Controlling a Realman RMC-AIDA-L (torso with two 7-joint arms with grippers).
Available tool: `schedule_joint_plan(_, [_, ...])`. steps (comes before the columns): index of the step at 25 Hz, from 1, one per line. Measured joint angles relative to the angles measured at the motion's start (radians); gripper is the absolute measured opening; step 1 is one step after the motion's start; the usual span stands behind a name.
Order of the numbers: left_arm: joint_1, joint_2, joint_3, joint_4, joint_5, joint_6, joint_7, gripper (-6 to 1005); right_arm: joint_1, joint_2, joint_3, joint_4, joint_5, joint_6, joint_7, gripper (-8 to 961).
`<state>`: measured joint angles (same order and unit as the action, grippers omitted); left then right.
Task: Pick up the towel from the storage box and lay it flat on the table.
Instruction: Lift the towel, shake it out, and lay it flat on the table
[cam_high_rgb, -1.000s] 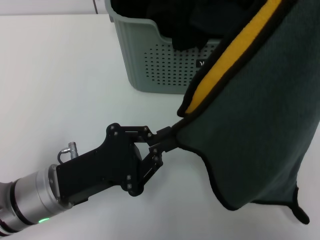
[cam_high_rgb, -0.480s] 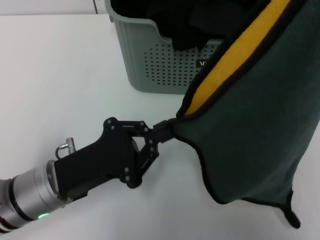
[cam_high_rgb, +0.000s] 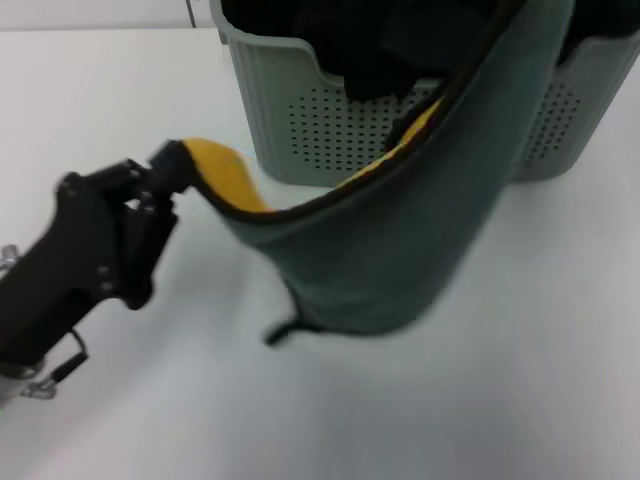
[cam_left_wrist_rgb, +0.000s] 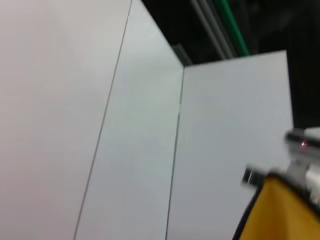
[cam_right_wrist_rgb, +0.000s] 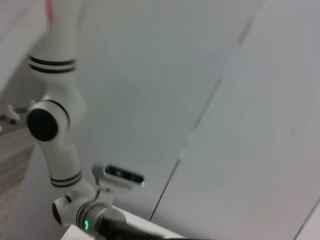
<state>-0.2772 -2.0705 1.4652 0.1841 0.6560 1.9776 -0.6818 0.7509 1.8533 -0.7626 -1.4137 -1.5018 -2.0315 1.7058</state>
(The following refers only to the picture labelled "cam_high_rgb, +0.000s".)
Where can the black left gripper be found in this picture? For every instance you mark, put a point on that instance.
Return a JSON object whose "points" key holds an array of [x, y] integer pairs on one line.
{"points": [[75, 260]]}

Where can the green and yellow towel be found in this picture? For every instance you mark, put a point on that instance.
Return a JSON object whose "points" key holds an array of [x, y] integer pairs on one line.
{"points": [[380, 250]]}

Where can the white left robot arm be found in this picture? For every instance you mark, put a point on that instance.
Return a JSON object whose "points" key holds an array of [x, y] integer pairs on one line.
{"points": [[7, 390]]}

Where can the green perforated storage basket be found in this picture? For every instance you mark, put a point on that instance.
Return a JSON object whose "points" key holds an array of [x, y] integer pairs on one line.
{"points": [[270, 100]]}

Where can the metal left wrist connector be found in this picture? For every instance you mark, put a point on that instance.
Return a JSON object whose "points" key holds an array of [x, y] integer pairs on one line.
{"points": [[7, 256]]}

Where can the black cloth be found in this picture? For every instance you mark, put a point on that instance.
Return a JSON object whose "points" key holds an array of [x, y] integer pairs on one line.
{"points": [[370, 85]]}

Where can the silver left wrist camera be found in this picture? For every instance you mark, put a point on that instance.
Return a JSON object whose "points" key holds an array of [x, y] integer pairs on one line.
{"points": [[37, 391]]}

